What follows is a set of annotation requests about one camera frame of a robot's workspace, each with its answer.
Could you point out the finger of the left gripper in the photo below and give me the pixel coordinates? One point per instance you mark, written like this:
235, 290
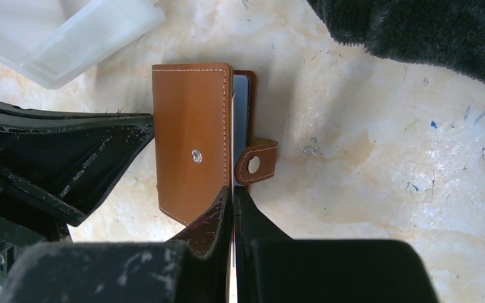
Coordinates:
65, 163

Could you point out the black floral plush blanket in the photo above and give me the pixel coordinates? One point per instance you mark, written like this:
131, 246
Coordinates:
449, 34

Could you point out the white translucent plastic card box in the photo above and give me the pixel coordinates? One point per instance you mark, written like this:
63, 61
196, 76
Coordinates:
53, 42

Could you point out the thin credit card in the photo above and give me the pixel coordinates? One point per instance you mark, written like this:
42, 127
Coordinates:
233, 274

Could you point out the brown leather card holder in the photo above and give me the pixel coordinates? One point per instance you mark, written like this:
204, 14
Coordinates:
191, 112

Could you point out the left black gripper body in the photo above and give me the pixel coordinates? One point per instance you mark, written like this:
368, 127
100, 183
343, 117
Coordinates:
22, 226

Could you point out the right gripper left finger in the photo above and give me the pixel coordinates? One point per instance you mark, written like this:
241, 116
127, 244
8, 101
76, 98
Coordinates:
193, 266

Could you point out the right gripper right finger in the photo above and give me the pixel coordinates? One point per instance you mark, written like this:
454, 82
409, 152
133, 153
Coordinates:
273, 267

